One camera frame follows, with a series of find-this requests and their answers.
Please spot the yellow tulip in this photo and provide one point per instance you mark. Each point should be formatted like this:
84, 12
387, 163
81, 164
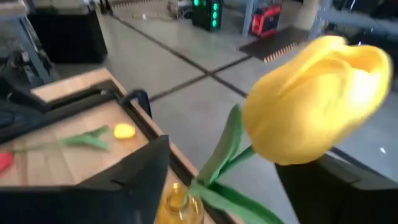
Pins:
311, 102
124, 131

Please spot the red tool case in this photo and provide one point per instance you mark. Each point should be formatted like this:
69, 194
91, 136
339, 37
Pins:
267, 21

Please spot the grey metal desk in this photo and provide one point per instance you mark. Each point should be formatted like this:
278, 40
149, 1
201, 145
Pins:
31, 46

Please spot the grey workbench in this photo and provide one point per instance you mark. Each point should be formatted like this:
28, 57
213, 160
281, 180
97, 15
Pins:
357, 20

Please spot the red tulip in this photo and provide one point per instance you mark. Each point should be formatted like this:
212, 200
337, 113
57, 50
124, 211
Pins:
4, 161

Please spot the black table clamp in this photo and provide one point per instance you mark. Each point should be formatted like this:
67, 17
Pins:
143, 99

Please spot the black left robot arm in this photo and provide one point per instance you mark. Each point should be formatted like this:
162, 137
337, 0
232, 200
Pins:
15, 118

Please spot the computer tower green lights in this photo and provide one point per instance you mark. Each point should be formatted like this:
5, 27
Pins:
205, 15

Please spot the black cabinet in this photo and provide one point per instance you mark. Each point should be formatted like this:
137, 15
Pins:
68, 37

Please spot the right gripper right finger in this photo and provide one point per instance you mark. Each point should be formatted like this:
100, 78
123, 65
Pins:
342, 199

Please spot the amber glass vase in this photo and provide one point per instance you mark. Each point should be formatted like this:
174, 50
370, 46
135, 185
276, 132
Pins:
174, 214

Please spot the dark floor mat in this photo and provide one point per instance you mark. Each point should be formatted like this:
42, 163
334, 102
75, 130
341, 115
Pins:
273, 43

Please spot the black aluminium table frame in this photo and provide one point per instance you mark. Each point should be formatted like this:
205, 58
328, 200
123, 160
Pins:
149, 130

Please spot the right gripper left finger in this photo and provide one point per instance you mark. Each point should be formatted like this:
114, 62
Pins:
93, 205

